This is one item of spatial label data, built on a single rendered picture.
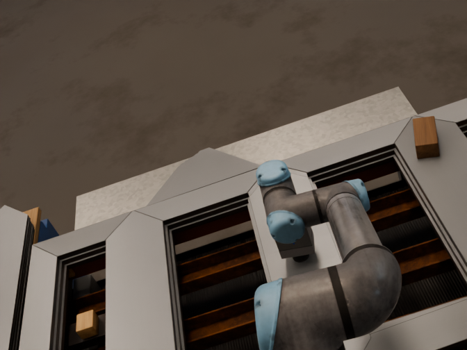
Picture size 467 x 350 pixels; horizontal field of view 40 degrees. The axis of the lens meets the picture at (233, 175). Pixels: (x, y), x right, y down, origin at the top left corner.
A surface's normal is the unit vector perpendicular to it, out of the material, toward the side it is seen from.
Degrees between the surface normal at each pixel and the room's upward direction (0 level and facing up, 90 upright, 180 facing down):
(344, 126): 0
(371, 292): 43
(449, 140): 0
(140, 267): 0
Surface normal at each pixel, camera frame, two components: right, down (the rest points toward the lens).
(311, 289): -0.25, -0.63
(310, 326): -0.04, 0.11
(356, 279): -0.04, -0.68
